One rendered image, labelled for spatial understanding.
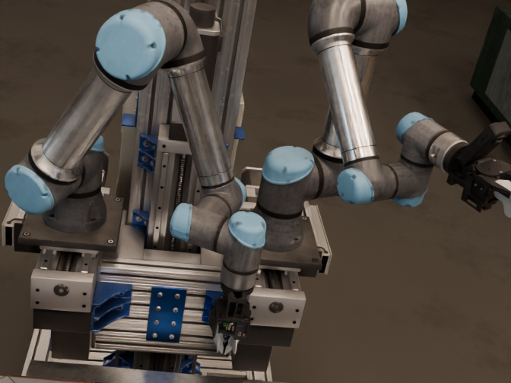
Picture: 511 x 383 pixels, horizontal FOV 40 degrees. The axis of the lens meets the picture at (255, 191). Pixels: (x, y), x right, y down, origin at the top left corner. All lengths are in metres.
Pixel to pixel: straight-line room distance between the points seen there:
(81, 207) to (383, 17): 0.81
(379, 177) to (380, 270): 2.25
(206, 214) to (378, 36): 0.56
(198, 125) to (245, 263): 0.30
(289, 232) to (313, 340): 1.45
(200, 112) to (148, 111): 0.34
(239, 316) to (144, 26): 0.62
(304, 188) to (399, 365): 1.60
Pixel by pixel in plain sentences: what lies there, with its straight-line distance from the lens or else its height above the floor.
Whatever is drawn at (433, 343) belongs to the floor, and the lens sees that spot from 3.36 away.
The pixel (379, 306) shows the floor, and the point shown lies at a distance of 3.45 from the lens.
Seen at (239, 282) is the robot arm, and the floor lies 1.15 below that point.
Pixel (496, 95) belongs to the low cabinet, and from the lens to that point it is 5.96.
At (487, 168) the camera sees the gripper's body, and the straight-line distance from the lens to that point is 1.41.
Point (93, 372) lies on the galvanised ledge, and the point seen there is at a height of 0.68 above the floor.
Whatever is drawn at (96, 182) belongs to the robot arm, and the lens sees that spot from 1.70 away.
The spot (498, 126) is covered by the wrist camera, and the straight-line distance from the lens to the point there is 1.38.
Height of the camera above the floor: 2.01
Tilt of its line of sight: 29 degrees down
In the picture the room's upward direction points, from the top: 11 degrees clockwise
